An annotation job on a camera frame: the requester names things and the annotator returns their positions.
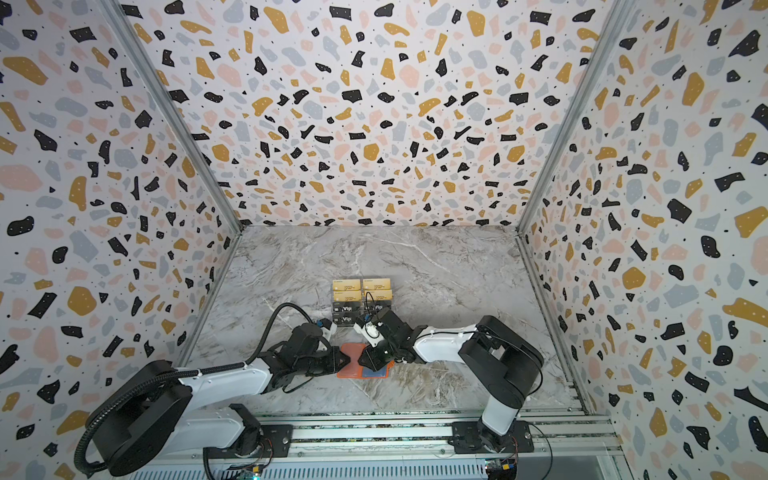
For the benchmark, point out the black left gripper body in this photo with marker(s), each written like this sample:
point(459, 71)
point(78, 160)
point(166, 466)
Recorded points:
point(322, 363)

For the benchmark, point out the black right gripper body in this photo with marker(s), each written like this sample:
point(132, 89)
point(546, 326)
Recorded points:
point(380, 346)

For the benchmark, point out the orange card holder wallet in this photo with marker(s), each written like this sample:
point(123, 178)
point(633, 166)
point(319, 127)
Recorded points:
point(356, 371)

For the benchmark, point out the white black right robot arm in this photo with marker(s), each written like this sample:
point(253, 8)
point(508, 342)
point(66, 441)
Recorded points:
point(507, 366)

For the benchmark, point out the clear acrylic card stand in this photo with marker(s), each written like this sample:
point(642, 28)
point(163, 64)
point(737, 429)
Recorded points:
point(364, 300)

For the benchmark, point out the gold card middle left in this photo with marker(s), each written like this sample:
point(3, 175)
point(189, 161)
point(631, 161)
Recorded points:
point(347, 296)

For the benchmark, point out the gold card back left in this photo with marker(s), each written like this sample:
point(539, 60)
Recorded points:
point(346, 285)

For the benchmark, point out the green circuit board left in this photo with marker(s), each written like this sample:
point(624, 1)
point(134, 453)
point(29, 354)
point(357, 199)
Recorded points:
point(253, 472)

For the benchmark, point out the circuit board right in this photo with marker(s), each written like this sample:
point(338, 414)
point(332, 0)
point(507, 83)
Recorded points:
point(501, 469)

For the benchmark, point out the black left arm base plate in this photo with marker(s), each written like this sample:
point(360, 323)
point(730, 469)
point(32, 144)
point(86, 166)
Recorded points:
point(267, 442)

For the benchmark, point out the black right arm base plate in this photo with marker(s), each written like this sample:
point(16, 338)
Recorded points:
point(473, 437)

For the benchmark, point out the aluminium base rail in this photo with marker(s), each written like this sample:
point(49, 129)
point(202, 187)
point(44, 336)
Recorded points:
point(568, 444)

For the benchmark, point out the aluminium corner post left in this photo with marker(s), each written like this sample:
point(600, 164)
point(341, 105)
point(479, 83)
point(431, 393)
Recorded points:
point(117, 20)

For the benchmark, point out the aluminium corner post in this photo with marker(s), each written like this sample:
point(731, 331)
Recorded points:
point(617, 18)
point(117, 20)

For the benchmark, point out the aluminium corner post right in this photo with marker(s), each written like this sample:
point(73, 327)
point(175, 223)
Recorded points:
point(617, 18)

